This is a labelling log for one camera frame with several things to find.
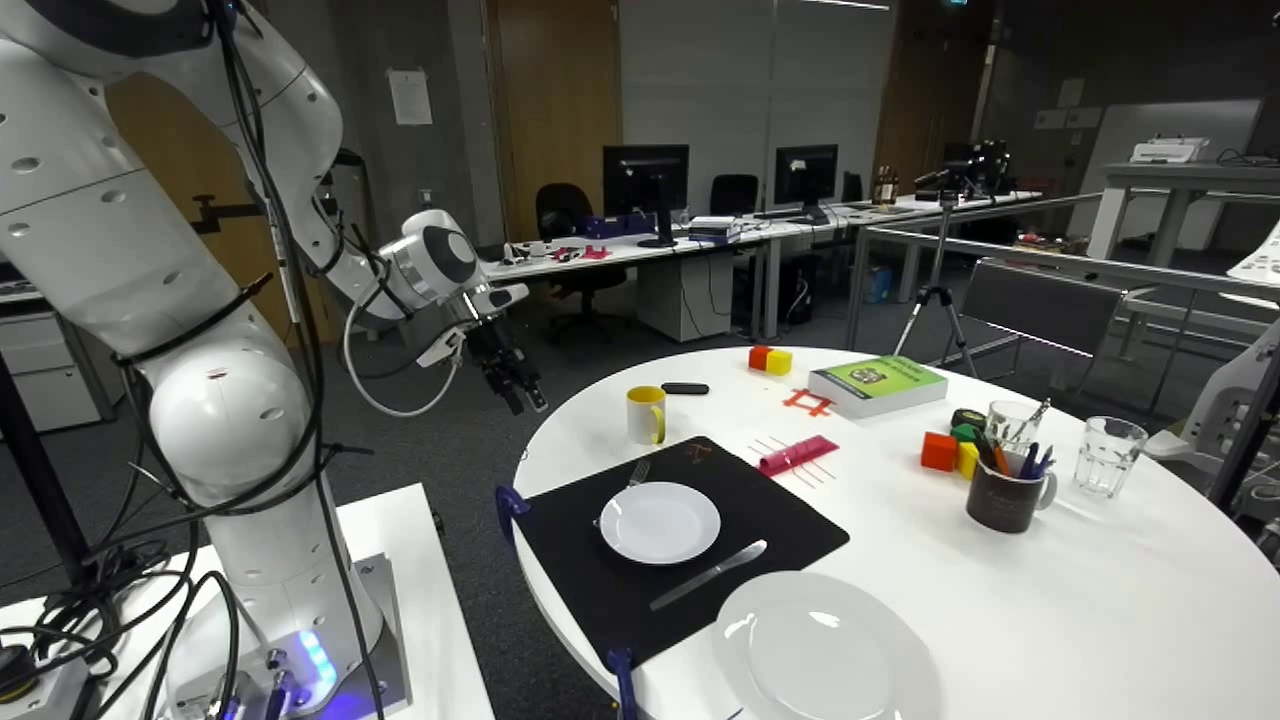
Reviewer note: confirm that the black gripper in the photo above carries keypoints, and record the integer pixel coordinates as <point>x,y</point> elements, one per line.
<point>504,368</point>

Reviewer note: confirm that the small white plate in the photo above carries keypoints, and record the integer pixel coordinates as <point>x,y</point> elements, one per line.
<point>659,520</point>

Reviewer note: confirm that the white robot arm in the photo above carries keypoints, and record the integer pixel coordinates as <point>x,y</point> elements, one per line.
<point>234,415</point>

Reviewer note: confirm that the white robot base table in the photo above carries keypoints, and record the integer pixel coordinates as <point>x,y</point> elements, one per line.
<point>367,625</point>

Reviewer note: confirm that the large white plate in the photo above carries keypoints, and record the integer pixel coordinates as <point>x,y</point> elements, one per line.
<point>803,646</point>

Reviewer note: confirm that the blue clamp left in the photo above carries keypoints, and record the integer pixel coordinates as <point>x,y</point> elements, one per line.
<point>509,505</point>

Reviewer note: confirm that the blue clamp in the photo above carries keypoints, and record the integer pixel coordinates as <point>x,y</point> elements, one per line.
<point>509,505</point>
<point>622,665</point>

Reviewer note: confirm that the yellow white mug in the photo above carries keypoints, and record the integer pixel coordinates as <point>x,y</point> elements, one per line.
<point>648,415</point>

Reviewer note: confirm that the left computer monitor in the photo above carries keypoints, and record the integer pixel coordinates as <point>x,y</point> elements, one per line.
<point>645,186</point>

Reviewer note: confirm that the computer monitor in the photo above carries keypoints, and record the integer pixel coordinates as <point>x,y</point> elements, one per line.
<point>807,179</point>
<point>645,186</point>

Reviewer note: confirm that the red yellow cube pair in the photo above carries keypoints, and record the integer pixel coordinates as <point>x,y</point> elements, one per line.
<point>771,361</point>

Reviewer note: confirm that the black placemat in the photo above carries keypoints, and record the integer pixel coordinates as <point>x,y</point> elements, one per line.
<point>608,593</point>

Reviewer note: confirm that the silver knife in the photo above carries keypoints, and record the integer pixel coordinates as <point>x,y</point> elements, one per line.
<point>711,573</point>

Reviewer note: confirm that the blue clamp right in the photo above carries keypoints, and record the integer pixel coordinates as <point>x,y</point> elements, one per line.
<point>622,665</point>

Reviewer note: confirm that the right computer monitor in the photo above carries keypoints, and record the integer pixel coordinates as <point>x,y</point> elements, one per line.
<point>807,179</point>

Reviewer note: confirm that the green book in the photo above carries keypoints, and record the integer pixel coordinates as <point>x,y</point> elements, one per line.
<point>879,384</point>

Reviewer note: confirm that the orange yellow green blocks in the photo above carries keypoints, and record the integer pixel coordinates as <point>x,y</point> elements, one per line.
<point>957,446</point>

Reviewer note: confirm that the dark pen cup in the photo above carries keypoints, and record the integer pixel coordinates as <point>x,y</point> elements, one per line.
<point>1012,468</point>

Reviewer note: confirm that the clear drinking glass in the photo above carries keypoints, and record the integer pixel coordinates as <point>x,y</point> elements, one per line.
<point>1104,459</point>

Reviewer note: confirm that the camera tripod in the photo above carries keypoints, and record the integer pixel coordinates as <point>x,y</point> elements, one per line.
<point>981,175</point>

